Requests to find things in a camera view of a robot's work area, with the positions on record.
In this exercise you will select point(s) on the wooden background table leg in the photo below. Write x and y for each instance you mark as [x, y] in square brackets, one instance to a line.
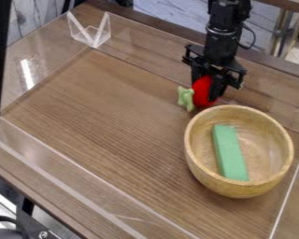
[284, 34]

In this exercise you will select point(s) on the light wooden bowl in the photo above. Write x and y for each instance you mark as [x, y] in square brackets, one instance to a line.
[264, 144]

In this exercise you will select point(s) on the red plush fruit green stem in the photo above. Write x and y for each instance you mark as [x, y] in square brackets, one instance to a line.
[196, 95]

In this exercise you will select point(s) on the clear acrylic tray wall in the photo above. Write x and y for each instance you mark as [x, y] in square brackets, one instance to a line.
[114, 159]

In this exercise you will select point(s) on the black metal table frame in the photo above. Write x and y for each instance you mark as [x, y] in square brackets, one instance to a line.
[17, 222]

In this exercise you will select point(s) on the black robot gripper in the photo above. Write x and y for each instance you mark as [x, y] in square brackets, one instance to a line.
[225, 73]

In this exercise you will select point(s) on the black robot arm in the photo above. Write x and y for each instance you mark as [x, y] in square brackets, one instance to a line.
[212, 60]

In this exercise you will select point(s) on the green rectangular block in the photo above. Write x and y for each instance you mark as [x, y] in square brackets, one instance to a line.
[229, 160]

